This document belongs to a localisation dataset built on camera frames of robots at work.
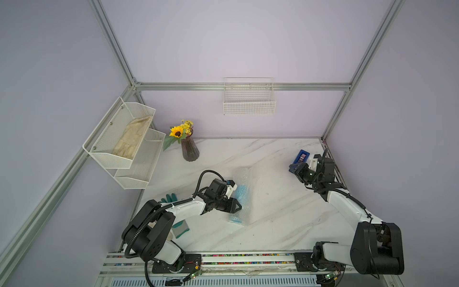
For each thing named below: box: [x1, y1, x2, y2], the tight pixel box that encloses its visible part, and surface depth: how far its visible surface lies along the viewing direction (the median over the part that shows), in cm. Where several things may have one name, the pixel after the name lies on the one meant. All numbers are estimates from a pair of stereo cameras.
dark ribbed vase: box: [181, 129, 200, 162], surface depth 106 cm
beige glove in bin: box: [111, 115, 154, 160], surface depth 81 cm
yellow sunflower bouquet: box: [163, 119, 194, 152], surface depth 93 cm
